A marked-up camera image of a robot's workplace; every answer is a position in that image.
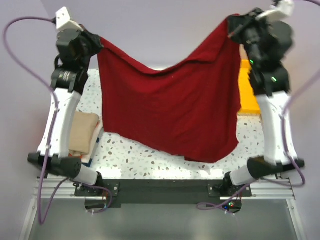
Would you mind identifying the aluminium frame rail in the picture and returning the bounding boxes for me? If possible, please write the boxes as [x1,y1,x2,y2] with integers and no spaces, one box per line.
[31,177,83,200]

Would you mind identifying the blue folded t shirt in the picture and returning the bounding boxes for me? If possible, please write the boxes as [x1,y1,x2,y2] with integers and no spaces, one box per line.
[81,137,101,167]

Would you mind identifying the dark red t shirt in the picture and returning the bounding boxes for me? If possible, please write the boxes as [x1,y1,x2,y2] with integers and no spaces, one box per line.
[97,20,241,163]

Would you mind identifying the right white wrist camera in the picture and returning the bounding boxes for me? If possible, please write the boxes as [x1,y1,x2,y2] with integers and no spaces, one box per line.
[255,0,295,22]

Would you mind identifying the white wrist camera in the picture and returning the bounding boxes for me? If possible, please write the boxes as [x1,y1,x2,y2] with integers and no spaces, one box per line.
[255,0,295,22]
[55,6,83,32]

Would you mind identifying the yellow plastic tray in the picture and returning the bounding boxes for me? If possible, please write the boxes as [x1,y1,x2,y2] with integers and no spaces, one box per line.
[238,59,260,115]

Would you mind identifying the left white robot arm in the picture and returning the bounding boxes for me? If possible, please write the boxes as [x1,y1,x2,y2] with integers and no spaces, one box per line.
[27,29,104,196]

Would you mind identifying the beige folded t shirt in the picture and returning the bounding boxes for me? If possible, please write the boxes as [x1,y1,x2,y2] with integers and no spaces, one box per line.
[69,111,100,157]

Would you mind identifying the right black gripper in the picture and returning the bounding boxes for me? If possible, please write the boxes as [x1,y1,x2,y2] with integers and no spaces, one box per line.
[228,7,273,68]

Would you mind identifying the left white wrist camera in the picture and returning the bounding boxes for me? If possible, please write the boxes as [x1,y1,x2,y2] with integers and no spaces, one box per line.
[55,6,83,32]

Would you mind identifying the white folded t shirt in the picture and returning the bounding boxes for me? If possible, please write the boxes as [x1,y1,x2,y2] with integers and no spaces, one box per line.
[81,120,104,167]

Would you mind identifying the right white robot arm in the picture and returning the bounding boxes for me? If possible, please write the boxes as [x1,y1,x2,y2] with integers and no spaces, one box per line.
[222,8,305,197]

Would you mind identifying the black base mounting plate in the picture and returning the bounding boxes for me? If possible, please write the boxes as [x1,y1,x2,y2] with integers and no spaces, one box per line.
[74,179,252,212]

